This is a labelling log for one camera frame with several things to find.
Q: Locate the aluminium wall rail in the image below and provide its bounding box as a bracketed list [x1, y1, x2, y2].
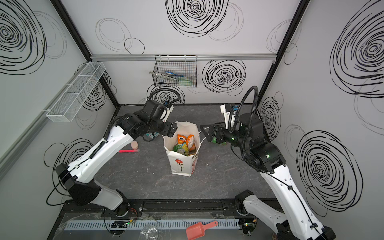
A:
[1, 62, 88, 180]
[91, 53, 277, 62]

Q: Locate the black corner frame post left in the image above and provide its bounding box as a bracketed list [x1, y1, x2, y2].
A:
[50, 0, 120, 109]

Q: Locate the white paper bag red flower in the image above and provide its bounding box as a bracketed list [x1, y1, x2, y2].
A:
[164, 122, 202, 177]

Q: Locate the green snack packet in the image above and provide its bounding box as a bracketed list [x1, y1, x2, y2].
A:
[212, 137, 227, 145]

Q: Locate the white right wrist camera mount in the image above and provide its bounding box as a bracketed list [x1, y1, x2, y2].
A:
[220, 104, 238, 129]

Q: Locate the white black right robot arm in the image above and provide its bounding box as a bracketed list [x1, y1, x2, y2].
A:
[200, 113, 336, 240]

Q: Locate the pink marker pen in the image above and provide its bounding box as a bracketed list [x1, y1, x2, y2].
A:
[119, 150, 140, 153]

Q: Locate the grey slotted cable duct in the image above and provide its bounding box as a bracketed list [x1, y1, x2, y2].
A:
[63, 218, 241, 231]

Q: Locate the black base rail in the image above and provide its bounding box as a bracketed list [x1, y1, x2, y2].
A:
[61, 197, 283, 217]

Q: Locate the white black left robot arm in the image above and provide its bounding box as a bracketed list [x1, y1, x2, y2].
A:
[55, 100, 178, 217]

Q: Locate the orange snack packet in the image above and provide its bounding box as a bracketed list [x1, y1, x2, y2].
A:
[177, 134, 196, 151]

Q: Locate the beige pink eraser block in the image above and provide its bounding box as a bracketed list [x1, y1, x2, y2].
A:
[130, 141, 139, 150]

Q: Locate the yellow snack packet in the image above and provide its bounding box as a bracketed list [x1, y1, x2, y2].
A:
[173, 143, 189, 156]

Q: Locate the aluminium wall rail left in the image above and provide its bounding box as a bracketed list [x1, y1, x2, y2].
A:
[1, 62, 88, 180]

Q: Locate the black corner frame post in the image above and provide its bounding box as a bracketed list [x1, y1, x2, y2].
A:
[50, 0, 120, 109]
[258, 0, 310, 104]

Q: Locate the aluminium wall rail back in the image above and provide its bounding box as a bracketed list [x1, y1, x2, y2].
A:
[91, 53, 277, 62]

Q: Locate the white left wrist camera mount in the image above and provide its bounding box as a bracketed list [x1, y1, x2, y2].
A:
[161, 106, 174, 123]

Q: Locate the black corner frame post right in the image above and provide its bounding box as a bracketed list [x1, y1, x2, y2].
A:
[258, 0, 310, 104]

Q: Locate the teal snack packet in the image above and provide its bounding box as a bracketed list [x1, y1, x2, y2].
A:
[143, 132, 160, 142]

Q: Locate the red plastic scoop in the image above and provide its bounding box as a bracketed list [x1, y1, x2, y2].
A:
[186, 221, 218, 240]

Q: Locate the clear plastic wall shelf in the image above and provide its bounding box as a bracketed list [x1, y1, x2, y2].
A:
[46, 62, 106, 123]

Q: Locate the clear glass bowl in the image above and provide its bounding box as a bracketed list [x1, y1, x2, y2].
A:
[139, 225, 160, 240]

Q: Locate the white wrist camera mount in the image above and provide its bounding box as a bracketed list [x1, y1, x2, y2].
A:
[220, 104, 238, 129]
[161, 106, 174, 123]

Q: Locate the black wire wall basket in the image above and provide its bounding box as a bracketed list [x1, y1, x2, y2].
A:
[149, 60, 198, 88]

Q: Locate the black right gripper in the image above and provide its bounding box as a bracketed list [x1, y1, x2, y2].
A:
[199, 120, 250, 151]

